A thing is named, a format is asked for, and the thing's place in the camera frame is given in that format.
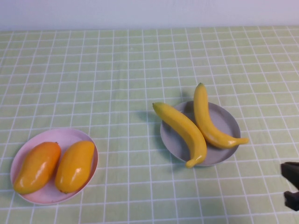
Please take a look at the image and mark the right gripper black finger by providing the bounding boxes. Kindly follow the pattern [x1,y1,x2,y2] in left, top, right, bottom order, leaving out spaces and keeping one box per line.
[284,190,299,212]
[280,161,299,191]

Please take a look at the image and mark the pink round plate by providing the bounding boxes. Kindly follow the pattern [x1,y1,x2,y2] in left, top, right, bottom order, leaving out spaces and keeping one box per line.
[10,127,99,205]

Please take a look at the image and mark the yellow-orange plastic mango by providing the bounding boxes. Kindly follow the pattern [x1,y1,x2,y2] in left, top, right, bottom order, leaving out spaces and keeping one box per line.
[55,140,95,194]

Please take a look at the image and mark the yellow plastic banana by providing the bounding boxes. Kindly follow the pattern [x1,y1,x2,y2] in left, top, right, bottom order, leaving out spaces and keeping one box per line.
[153,102,208,168]
[193,82,249,149]

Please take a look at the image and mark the deep orange plastic mango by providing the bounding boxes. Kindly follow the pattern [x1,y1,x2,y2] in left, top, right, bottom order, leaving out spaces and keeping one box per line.
[13,141,62,195]

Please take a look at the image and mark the grey round plate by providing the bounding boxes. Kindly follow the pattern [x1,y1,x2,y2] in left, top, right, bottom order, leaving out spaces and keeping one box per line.
[160,100,241,167]

